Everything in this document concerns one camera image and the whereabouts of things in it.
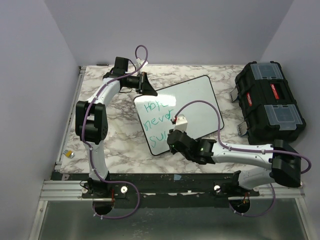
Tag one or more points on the white whiteboard black frame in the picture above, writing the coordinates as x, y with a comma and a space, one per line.
195, 99

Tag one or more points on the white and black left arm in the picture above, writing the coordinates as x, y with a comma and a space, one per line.
91, 123

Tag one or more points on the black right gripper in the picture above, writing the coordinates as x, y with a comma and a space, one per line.
173, 150

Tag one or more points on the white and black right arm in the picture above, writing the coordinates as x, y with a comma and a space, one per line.
271, 162

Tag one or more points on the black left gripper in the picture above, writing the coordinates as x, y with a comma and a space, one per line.
144, 86

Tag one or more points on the small yellow grey object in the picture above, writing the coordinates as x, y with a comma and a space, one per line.
68, 153

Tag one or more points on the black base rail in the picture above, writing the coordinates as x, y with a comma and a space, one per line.
161, 190

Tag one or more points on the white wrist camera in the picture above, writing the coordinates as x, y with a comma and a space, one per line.
180, 123
141, 62

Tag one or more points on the black plastic toolbox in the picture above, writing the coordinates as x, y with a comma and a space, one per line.
270, 111

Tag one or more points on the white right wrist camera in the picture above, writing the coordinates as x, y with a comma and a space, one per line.
180, 123

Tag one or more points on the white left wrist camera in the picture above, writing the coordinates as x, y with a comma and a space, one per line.
141, 62

